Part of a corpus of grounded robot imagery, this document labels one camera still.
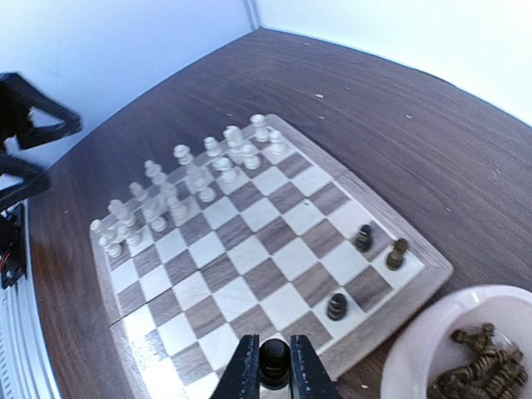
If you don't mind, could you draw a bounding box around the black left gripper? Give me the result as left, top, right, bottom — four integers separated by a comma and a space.
1, 72, 82, 210

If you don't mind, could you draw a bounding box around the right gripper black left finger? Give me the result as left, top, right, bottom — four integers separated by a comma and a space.
211, 334, 260, 399

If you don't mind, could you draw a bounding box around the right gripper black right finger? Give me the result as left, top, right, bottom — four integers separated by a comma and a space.
289, 335, 340, 399

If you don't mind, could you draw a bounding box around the dark chess piece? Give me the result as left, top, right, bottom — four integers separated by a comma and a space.
326, 293, 348, 322
386, 238, 408, 271
259, 338, 291, 391

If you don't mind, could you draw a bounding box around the dark pawn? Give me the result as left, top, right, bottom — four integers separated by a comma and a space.
354, 224, 373, 253

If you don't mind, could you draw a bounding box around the wooden chess board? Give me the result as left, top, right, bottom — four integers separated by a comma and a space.
91, 115, 453, 398

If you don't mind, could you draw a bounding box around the white chess pieces row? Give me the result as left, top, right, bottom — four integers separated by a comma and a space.
90, 114, 279, 262

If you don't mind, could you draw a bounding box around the dark chess pieces pile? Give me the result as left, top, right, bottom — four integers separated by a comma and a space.
426, 323, 529, 398

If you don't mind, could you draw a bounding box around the pink plastic double bowl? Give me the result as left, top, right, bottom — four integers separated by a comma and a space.
380, 285, 531, 399

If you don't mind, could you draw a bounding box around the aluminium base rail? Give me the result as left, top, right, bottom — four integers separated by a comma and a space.
1, 201, 62, 398

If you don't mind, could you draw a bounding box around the aluminium frame post left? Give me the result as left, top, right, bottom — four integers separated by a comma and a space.
243, 0, 262, 31

